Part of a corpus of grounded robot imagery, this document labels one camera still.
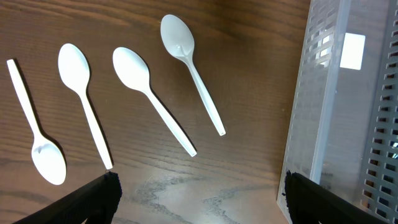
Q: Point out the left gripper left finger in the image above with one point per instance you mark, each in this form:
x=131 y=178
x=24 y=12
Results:
x=95 y=202

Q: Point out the white label in clear basket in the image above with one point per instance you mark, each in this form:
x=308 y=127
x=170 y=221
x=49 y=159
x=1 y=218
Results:
x=352 y=53

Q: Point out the white plastic spoon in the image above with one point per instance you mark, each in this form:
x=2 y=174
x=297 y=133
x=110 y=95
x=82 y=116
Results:
x=75 y=74
x=46 y=156
x=179 y=43
x=134 y=73

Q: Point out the clear plastic perforated basket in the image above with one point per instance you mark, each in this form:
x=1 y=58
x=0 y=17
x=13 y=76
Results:
x=343 y=126

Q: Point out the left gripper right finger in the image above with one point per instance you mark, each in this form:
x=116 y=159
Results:
x=309 y=203

